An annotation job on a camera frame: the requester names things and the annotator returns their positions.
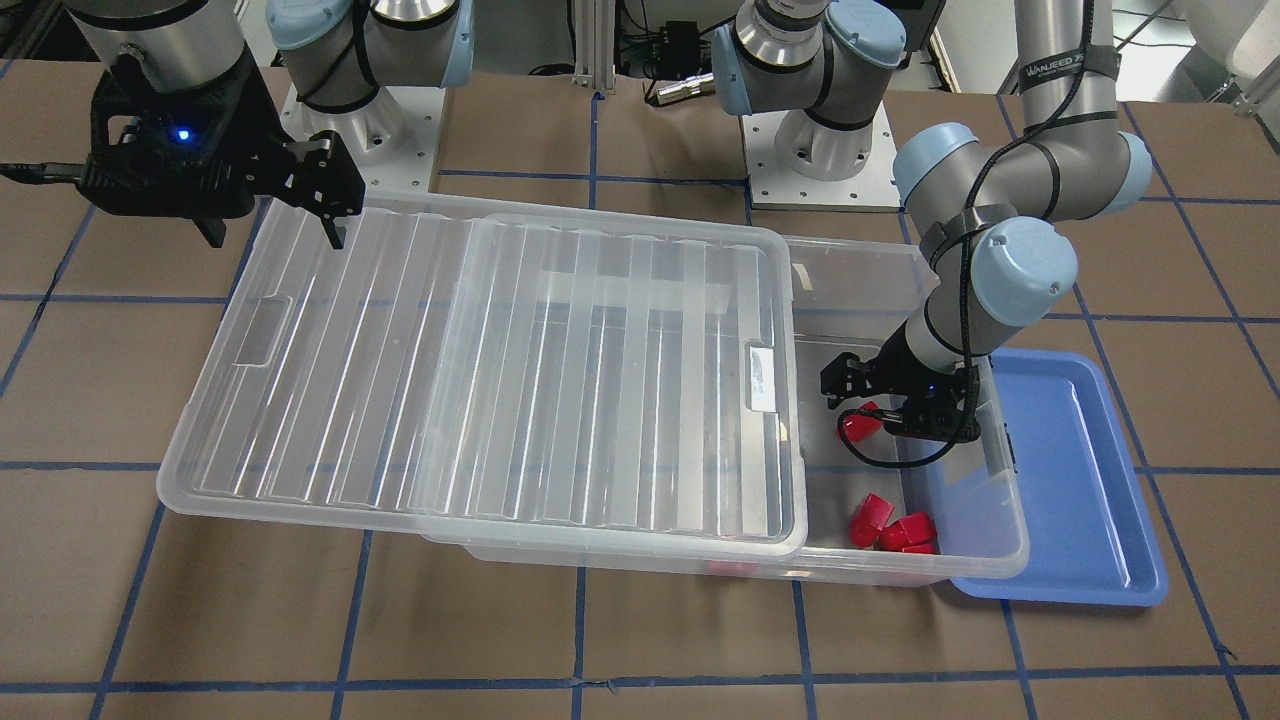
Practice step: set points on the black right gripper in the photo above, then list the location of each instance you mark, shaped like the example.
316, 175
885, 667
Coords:
262, 134

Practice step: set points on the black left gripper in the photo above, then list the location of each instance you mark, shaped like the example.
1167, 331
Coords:
886, 373

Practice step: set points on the red block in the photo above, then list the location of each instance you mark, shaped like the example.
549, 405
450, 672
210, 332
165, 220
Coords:
860, 423
910, 529
868, 522
927, 548

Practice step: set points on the clear plastic box lid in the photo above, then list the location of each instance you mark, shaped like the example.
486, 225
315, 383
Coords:
310, 404

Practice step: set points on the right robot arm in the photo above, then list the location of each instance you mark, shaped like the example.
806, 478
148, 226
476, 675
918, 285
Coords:
339, 53

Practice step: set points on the clear plastic storage box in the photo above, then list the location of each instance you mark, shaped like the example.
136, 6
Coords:
723, 400

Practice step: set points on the blue plastic tray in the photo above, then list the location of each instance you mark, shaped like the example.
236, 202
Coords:
1055, 481

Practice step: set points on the black device on table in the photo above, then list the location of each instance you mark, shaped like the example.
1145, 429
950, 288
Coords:
677, 50

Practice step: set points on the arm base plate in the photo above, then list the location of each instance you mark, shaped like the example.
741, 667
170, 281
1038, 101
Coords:
394, 140
795, 164

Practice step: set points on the aluminium frame post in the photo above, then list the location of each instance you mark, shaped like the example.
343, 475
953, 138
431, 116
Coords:
594, 40

